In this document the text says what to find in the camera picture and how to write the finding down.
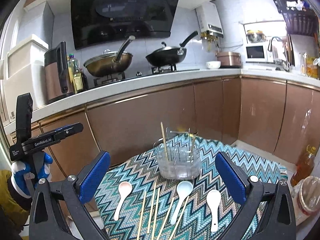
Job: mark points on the oil bottle on floor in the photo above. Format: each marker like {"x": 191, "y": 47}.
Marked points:
{"x": 304, "y": 166}

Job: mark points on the copper rice cooker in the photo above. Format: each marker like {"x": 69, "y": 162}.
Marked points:
{"x": 229, "y": 59}

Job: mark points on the clear plastic utensil holder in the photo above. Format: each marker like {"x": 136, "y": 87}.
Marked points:
{"x": 184, "y": 156}

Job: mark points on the light blue ceramic spoon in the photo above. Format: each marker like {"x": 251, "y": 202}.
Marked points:
{"x": 183, "y": 189}

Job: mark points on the zigzag patterned table mat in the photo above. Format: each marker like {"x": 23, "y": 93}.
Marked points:
{"x": 136, "y": 202}

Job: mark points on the kitchen faucet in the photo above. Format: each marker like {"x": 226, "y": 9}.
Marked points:
{"x": 279, "y": 56}

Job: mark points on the gas stove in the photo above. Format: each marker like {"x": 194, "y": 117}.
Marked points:
{"x": 118, "y": 77}

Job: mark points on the white bowl on counter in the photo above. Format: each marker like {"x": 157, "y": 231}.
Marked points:
{"x": 213, "y": 64}

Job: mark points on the white water heater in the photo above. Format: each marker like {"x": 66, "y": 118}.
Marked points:
{"x": 209, "y": 20}

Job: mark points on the bronze wok with lid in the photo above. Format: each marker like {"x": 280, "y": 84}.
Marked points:
{"x": 110, "y": 62}

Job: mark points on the cooking oil bottle on counter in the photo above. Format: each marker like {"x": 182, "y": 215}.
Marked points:
{"x": 76, "y": 74}

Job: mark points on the left blue white gloved hand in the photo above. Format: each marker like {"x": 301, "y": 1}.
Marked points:
{"x": 20, "y": 171}

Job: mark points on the black wok with lid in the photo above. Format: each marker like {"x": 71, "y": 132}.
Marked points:
{"x": 170, "y": 56}

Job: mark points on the black dish rack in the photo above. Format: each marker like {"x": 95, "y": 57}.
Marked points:
{"x": 298, "y": 21}

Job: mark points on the plastic jar on floor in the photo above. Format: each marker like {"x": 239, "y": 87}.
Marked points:
{"x": 305, "y": 197}

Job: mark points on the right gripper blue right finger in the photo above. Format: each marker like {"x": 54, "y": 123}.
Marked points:
{"x": 248, "y": 192}

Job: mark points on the white ceramic spoon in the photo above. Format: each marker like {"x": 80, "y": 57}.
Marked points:
{"x": 213, "y": 202}

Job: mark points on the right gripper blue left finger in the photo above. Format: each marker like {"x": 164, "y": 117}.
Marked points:
{"x": 80, "y": 189}

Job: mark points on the copper electric kettle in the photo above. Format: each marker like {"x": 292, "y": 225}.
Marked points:
{"x": 58, "y": 82}

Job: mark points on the white microwave oven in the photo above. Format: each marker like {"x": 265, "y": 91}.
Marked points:
{"x": 258, "y": 52}

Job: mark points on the black range hood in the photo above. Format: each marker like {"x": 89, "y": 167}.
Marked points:
{"x": 100, "y": 21}

